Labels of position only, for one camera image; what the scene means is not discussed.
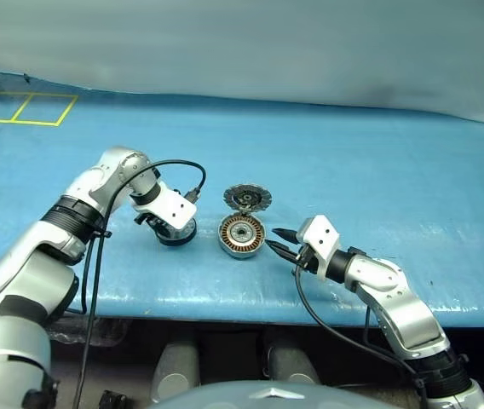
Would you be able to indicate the grey toothed rotor disc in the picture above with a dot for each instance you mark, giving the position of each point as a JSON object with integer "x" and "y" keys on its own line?
{"x": 235, "y": 196}

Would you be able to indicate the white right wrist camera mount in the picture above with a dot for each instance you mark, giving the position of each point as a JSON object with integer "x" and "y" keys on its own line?
{"x": 320, "y": 234}

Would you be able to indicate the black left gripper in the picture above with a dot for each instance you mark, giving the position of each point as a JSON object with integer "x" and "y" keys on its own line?
{"x": 169, "y": 234}

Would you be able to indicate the grey-blue robot torso shell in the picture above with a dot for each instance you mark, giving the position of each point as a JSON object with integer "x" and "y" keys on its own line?
{"x": 267, "y": 398}

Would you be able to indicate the grey rounded robot leg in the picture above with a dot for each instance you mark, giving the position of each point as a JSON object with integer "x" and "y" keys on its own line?
{"x": 176, "y": 370}
{"x": 293, "y": 366}

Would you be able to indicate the blue table cover sheet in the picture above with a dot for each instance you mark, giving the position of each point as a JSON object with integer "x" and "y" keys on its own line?
{"x": 353, "y": 170}

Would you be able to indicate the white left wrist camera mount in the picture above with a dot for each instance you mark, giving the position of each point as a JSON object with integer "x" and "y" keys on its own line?
{"x": 174, "y": 206}

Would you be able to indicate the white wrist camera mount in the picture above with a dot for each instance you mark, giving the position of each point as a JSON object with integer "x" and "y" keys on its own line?
{"x": 174, "y": 206}
{"x": 320, "y": 234}

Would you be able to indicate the silver motor base copper windings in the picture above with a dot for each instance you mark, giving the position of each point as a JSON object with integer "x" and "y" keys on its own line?
{"x": 227, "y": 234}

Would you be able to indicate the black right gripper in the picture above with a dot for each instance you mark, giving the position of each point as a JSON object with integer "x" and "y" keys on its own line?
{"x": 306, "y": 255}

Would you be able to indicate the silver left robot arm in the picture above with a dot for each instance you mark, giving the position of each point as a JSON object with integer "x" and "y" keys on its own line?
{"x": 20, "y": 272}

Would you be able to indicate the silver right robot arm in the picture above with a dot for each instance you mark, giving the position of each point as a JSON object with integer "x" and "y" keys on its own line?
{"x": 404, "y": 307}

